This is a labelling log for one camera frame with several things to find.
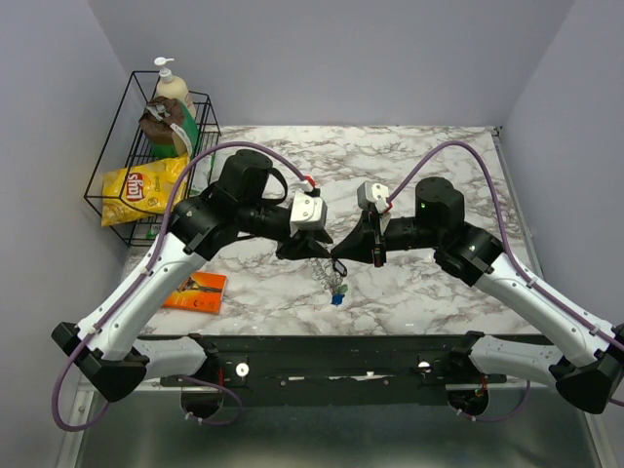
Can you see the brown and green bag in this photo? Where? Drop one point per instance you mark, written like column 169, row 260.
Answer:
column 169, row 128

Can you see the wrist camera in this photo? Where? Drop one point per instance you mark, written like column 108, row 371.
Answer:
column 308, row 210
column 373, row 197

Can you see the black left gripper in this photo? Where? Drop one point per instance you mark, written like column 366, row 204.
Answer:
column 302, row 245

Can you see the pump lotion bottle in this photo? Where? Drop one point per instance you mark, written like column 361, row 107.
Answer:
column 172, row 86

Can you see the black wire basket rack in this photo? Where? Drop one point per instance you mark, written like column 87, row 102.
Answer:
column 126, row 146

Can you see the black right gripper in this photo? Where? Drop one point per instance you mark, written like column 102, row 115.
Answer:
column 358, row 246

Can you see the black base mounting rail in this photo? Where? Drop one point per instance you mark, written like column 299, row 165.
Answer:
column 316, row 371

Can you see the yellow Lays chips bag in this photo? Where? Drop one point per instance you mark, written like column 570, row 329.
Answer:
column 140, row 191

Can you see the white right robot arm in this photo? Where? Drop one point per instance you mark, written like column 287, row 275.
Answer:
column 583, row 360

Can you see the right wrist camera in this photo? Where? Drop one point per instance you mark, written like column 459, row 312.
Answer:
column 373, row 197

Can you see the green white packet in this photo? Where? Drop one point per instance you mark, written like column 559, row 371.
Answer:
column 202, row 170

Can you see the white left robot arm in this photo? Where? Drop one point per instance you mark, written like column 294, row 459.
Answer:
column 106, row 345

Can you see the key with blue tag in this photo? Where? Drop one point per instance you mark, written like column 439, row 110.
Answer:
column 336, row 299

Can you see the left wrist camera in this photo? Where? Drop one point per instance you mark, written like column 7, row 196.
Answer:
column 308, row 210

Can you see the metal numbered key ring disc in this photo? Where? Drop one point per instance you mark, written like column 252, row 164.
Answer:
column 325, row 275

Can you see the orange razor package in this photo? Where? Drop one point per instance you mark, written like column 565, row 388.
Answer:
column 201, row 292

